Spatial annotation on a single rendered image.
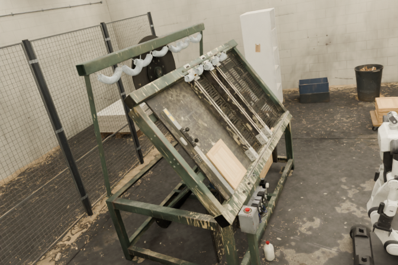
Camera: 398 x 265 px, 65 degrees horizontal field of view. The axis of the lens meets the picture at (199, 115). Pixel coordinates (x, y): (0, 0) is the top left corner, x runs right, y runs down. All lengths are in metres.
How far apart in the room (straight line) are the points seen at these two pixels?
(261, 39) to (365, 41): 2.45
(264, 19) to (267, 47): 0.54
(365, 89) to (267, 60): 1.99
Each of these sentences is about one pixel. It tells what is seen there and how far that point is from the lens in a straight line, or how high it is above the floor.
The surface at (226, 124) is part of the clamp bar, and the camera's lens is 3.18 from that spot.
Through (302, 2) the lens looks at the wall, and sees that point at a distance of 7.76.
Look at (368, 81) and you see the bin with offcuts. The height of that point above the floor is 0.43.
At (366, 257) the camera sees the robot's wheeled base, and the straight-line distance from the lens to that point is 3.23.
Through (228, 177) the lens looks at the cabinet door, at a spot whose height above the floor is 0.98.
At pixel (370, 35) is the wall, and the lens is 7.87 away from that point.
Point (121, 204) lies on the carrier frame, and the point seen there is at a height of 0.78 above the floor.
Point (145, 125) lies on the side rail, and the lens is 2.55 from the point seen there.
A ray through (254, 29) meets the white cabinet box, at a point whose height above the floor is 1.73.
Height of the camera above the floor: 2.53
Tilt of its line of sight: 20 degrees down
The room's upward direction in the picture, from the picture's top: 11 degrees counter-clockwise
